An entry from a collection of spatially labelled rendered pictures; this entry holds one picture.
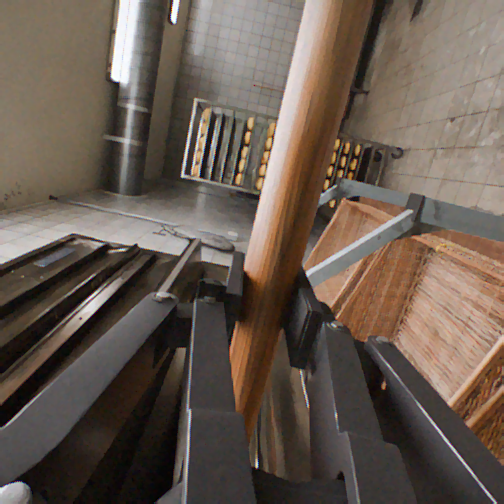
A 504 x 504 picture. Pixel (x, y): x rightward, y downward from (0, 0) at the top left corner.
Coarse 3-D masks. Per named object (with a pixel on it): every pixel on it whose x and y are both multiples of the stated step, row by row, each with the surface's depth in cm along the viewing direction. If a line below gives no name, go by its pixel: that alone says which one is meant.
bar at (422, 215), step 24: (336, 192) 96; (360, 192) 95; (384, 192) 95; (408, 216) 50; (432, 216) 49; (456, 216) 49; (480, 216) 48; (360, 240) 52; (384, 240) 51; (336, 264) 52; (264, 408) 30; (264, 432) 27; (264, 456) 25
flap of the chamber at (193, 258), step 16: (192, 256) 141; (176, 272) 114; (192, 272) 142; (176, 288) 112; (192, 288) 144; (144, 400) 79; (128, 416) 68; (128, 432) 68; (112, 448) 60; (112, 464) 60; (96, 480) 53; (80, 496) 48; (96, 496) 53
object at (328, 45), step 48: (336, 0) 13; (336, 48) 13; (288, 96) 15; (336, 96) 14; (288, 144) 15; (288, 192) 15; (288, 240) 16; (288, 288) 16; (240, 336) 17; (240, 384) 18
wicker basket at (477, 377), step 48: (432, 240) 80; (384, 288) 105; (432, 288) 97; (480, 288) 77; (384, 336) 110; (432, 336) 92; (480, 336) 75; (384, 384) 89; (432, 384) 87; (480, 384) 52
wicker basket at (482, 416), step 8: (496, 392) 47; (488, 400) 47; (496, 400) 47; (480, 408) 48; (488, 408) 47; (496, 408) 47; (472, 416) 49; (480, 416) 48; (488, 416) 48; (496, 416) 48; (472, 424) 48; (480, 424) 48; (488, 424) 48; (496, 424) 48; (480, 432) 49; (488, 432) 49; (496, 432) 49; (488, 440) 50; (496, 440) 50; (488, 448) 50; (496, 448) 50; (496, 456) 50
